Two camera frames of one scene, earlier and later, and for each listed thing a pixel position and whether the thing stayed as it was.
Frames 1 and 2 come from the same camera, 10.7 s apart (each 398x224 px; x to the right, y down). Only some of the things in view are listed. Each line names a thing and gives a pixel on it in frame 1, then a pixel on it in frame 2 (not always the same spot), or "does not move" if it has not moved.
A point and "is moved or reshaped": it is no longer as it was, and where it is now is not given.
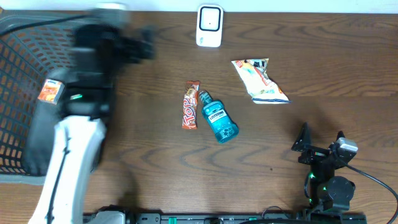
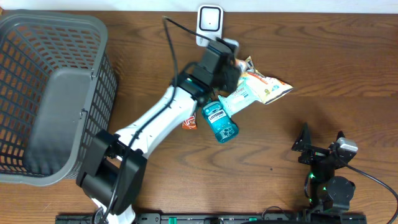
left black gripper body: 124,48 → 227,71
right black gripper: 314,154 does not move
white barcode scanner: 209,25 does not move
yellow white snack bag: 262,89 is moved or reshaped
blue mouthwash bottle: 217,119 does not move
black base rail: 226,218 does not move
